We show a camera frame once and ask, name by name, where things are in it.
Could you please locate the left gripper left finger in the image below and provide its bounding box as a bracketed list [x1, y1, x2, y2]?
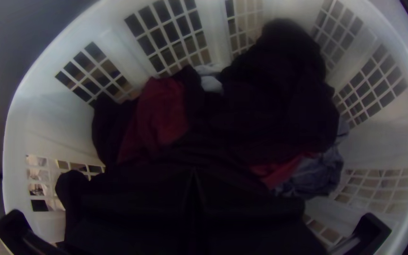
[66, 168, 195, 255]

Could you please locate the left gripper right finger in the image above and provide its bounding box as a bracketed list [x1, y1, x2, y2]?
[194, 168, 329, 255]

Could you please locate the heap of clothes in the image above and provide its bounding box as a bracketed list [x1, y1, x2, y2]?
[54, 18, 350, 220]

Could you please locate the white laundry basket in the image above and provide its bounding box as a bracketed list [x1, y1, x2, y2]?
[1, 0, 408, 255]

